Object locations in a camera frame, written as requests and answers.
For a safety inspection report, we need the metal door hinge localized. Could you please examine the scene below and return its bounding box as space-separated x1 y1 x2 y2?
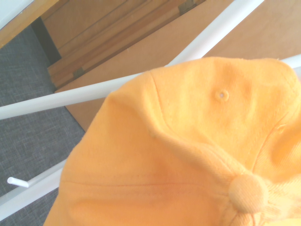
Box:
178 0 197 14
72 67 85 79

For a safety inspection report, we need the white coat stand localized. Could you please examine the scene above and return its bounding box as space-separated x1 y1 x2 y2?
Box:
0 0 301 219

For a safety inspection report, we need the orange baseball cap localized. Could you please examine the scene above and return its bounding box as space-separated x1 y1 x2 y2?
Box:
43 56 301 226

